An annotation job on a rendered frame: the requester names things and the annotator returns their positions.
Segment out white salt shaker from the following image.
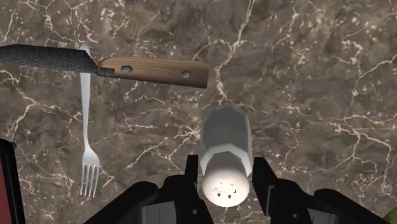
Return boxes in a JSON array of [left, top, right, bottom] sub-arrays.
[[199, 105, 254, 208]]

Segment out wooden-handled knife with patterned blade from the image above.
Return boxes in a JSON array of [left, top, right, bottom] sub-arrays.
[[0, 43, 209, 90]]

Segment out green round thing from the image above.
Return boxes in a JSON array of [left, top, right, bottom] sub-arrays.
[[382, 206, 397, 224]]

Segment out white fork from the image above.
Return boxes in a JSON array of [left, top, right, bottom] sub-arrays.
[[78, 42, 101, 199]]

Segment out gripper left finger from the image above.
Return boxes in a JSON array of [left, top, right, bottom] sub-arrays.
[[83, 154, 216, 224]]

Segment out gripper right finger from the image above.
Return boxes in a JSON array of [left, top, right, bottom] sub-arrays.
[[251, 157, 392, 224]]

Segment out red black-edged flat thing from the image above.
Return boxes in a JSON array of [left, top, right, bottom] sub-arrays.
[[0, 137, 26, 224]]

